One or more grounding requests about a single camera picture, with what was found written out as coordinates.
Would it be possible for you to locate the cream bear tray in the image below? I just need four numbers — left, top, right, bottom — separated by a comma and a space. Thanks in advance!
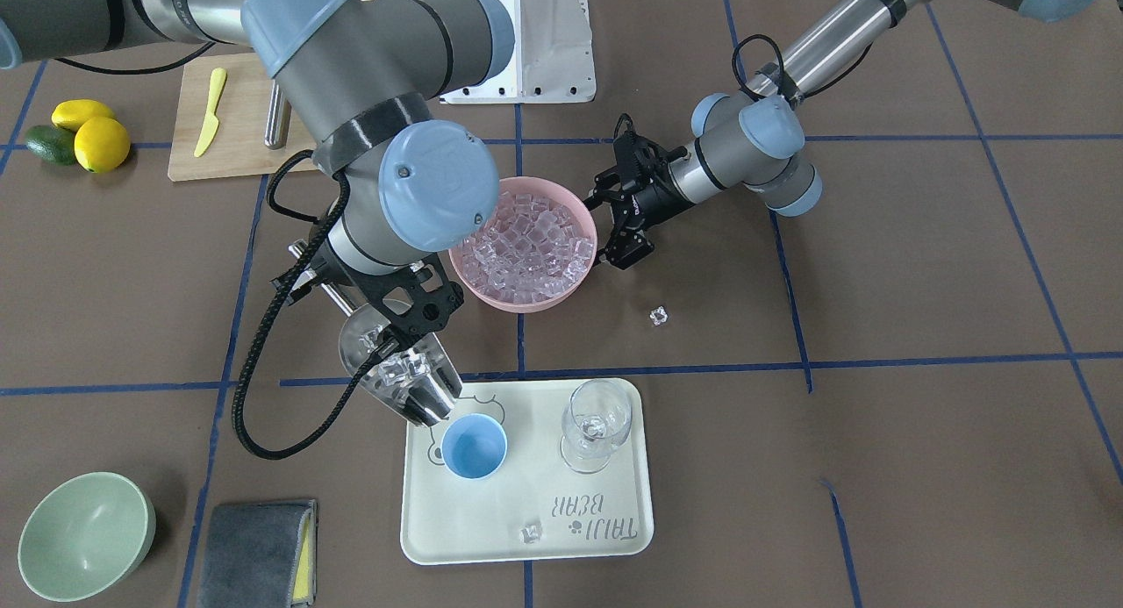
400, 376, 656, 565

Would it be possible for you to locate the yellow lemon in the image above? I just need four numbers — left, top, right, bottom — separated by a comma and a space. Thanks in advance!
51, 97, 116, 131
74, 117, 133, 174

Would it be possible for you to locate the clear wine glass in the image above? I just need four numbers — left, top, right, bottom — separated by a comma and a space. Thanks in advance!
559, 376, 633, 475

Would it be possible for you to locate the loose ice cube on table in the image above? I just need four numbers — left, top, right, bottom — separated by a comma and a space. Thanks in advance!
648, 305, 669, 325

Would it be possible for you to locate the metal ice scoop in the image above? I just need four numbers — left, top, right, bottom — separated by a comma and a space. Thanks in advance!
289, 245, 462, 427

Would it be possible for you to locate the light blue cup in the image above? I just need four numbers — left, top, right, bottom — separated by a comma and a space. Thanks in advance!
439, 412, 509, 480

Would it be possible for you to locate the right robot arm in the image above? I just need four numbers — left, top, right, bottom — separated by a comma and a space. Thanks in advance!
1, 0, 514, 355

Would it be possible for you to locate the wooden cutting board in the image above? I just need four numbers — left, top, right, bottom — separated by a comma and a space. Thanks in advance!
168, 53, 316, 182

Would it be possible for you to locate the pink bowl of ice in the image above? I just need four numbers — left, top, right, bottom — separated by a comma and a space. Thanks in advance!
448, 176, 597, 314

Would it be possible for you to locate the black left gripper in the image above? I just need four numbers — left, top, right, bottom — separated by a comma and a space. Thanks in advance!
583, 131, 694, 269

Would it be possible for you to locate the yellow plastic knife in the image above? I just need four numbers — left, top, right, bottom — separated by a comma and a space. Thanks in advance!
193, 69, 228, 158

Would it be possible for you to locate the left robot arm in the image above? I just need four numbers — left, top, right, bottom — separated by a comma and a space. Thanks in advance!
584, 0, 1095, 269

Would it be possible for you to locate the ice cube on tray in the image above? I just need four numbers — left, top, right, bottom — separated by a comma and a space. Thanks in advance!
519, 520, 544, 545

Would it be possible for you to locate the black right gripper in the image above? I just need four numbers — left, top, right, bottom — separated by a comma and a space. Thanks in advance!
350, 254, 465, 359

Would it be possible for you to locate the green lime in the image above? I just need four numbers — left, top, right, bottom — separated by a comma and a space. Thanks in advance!
25, 125, 77, 167

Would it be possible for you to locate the grey folded cloth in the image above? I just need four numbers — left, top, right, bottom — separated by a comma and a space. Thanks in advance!
197, 497, 319, 607

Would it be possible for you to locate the green bowl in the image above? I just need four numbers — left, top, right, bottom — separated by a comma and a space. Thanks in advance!
18, 471, 156, 604

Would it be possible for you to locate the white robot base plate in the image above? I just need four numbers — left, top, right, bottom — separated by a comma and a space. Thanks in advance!
440, 0, 597, 105

